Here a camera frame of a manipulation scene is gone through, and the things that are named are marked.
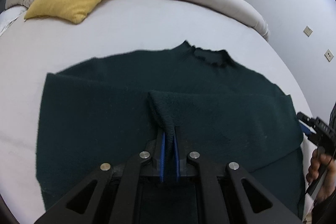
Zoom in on dark green knit sweater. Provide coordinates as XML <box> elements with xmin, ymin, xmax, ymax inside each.
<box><xmin>37</xmin><ymin>42</ymin><xmax>305</xmax><ymax>223</ymax></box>

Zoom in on person's right hand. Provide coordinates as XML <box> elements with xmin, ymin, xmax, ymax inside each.
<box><xmin>306</xmin><ymin>149</ymin><xmax>335</xmax><ymax>203</ymax></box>

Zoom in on white bed sheet mattress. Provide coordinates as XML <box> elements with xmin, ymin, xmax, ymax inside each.
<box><xmin>1</xmin><ymin>0</ymin><xmax>311</xmax><ymax>223</ymax></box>

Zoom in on white folded blanket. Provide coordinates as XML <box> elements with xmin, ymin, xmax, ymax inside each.
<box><xmin>0</xmin><ymin>6</ymin><xmax>27</xmax><ymax>36</ymax></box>

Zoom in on lower wall socket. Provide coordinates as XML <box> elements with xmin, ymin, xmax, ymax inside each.
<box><xmin>324</xmin><ymin>49</ymin><xmax>334</xmax><ymax>62</ymax></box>

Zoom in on wall socket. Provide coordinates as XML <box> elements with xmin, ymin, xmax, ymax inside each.
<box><xmin>324</xmin><ymin>49</ymin><xmax>334</xmax><ymax>62</ymax></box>
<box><xmin>303</xmin><ymin>26</ymin><xmax>313</xmax><ymax>37</ymax></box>

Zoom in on upper wall socket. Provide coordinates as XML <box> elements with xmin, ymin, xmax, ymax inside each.
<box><xmin>303</xmin><ymin>26</ymin><xmax>313</xmax><ymax>37</ymax></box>

